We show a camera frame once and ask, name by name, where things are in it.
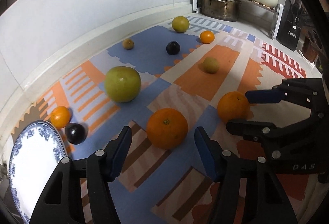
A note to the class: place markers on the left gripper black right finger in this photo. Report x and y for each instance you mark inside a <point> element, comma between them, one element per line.
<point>265,200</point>

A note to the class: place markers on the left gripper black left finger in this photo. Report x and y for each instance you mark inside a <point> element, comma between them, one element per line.
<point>60,200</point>

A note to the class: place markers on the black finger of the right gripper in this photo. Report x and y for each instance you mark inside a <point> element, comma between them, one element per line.
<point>296,94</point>
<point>260,132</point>

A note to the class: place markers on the dark plum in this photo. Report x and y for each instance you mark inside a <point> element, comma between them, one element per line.
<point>75,133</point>
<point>173,48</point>

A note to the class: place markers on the small green pear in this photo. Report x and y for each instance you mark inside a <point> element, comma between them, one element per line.
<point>210,65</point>

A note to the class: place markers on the small orange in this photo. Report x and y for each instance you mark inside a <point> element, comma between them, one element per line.
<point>207,37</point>
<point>60,117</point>

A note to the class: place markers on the large orange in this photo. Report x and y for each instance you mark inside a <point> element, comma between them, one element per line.
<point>167,128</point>

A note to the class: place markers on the large green pomelo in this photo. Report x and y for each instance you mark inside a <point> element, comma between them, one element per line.
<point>122,84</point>

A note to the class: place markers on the metal kitchen rack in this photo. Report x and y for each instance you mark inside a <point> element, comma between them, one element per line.
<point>257,14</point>

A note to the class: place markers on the blue white porcelain plate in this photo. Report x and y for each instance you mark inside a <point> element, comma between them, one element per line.
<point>35,154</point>

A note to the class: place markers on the black appliance box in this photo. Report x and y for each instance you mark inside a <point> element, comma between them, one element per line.
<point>290,25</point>

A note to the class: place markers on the stainless steel stock pot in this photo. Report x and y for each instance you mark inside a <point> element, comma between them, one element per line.
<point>226,10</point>

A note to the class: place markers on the colourful patterned table mat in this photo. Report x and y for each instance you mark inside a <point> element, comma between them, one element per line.
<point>169,186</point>

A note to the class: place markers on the yellow green round fruit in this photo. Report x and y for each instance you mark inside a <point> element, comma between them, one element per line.
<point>180,24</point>

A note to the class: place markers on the small brown kiwi fruit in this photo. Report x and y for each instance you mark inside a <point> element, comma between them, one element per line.
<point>128,44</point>

